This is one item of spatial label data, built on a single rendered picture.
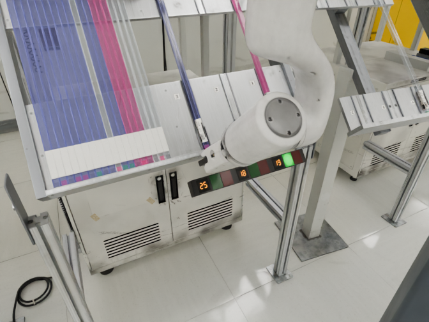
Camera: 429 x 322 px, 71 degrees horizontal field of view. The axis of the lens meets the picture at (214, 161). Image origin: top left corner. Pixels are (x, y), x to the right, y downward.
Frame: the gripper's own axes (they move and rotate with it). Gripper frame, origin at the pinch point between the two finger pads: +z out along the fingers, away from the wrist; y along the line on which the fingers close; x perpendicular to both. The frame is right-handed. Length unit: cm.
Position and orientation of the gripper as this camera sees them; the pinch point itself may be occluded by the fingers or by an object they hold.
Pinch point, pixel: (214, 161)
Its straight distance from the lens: 72.4
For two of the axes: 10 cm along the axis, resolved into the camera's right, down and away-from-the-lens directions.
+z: -3.2, 2.1, 9.3
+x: -3.0, -9.5, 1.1
